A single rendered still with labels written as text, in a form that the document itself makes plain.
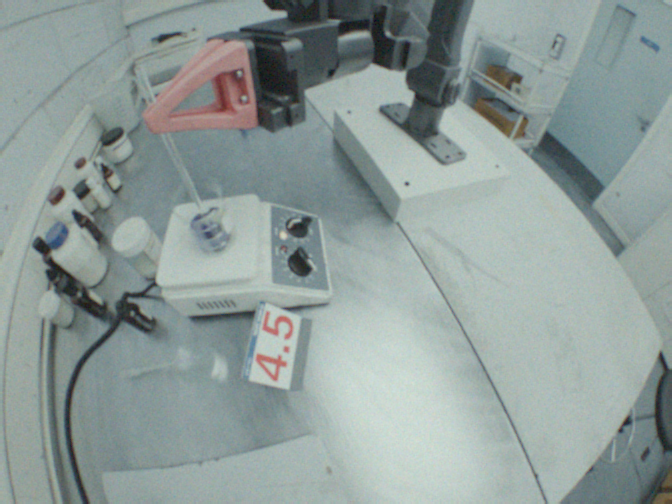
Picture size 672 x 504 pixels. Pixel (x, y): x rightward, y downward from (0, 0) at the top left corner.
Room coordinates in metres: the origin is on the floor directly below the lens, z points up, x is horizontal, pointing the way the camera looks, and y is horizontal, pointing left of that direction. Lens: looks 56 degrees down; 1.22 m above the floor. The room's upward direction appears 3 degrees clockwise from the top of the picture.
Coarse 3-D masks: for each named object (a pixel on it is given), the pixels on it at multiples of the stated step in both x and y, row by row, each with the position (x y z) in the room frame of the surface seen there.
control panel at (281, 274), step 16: (272, 208) 0.23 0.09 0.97; (272, 224) 0.21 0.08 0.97; (272, 240) 0.18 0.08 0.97; (288, 240) 0.19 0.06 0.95; (304, 240) 0.20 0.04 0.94; (320, 240) 0.21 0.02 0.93; (272, 256) 0.16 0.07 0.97; (288, 256) 0.17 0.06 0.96; (320, 256) 0.18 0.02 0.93; (272, 272) 0.14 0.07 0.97; (288, 272) 0.15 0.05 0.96; (320, 272) 0.16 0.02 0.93; (320, 288) 0.14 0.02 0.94
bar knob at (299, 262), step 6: (300, 246) 0.18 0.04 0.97; (294, 252) 0.17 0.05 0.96; (300, 252) 0.17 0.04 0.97; (288, 258) 0.16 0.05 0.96; (294, 258) 0.17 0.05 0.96; (300, 258) 0.16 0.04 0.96; (306, 258) 0.16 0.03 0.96; (288, 264) 0.16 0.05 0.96; (294, 264) 0.16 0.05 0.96; (300, 264) 0.16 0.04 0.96; (306, 264) 0.16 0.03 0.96; (312, 264) 0.16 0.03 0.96; (294, 270) 0.15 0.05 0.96; (300, 270) 0.15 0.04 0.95; (306, 270) 0.15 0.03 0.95; (312, 270) 0.15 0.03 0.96; (300, 276) 0.15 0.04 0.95
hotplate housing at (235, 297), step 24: (264, 216) 0.22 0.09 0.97; (264, 240) 0.18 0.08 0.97; (264, 264) 0.15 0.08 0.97; (168, 288) 0.11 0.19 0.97; (192, 288) 0.11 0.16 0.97; (216, 288) 0.11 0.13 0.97; (240, 288) 0.12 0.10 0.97; (264, 288) 0.12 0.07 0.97; (288, 288) 0.13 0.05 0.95; (192, 312) 0.10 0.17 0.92; (216, 312) 0.10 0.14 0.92
